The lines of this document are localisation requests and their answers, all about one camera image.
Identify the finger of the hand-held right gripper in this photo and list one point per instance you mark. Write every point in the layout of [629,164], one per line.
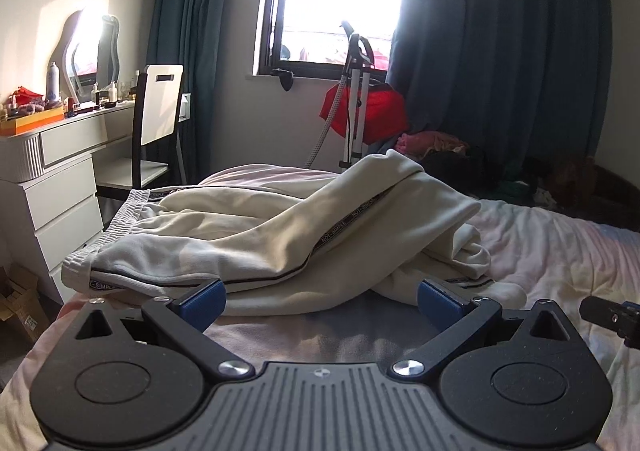
[602,313]

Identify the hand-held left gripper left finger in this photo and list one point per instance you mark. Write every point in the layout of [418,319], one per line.
[205,302]

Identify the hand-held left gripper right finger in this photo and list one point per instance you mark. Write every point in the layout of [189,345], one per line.
[437,303]

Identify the cream pants with striped trim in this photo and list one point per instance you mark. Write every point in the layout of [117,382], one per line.
[280,231]

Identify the pink bed blanket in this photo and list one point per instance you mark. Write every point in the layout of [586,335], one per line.
[550,251]

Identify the white drawer chest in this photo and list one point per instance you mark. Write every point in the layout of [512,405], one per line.
[55,211]

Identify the cardboard box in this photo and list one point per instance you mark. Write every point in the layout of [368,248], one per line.
[20,303]

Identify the red cloth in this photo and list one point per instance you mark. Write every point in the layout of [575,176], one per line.
[385,111]

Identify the white and black chair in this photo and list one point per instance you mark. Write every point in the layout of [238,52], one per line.
[160,106]

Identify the white vanity desk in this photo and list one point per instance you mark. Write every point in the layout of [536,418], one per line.
[70,138]

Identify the red bag on steamer stand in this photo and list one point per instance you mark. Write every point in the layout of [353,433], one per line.
[357,96]

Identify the small cosmetic bottle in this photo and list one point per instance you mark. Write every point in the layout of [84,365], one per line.
[112,93]

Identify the orange box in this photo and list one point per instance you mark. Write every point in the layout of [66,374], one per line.
[32,123]

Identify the dark teal curtain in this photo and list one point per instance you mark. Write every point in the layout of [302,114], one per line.
[200,31]
[500,56]

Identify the white spray bottle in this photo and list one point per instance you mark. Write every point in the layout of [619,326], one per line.
[53,81]

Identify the wavy vanity mirror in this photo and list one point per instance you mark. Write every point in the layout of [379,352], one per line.
[90,51]

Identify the wall socket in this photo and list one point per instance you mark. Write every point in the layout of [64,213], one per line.
[186,106]

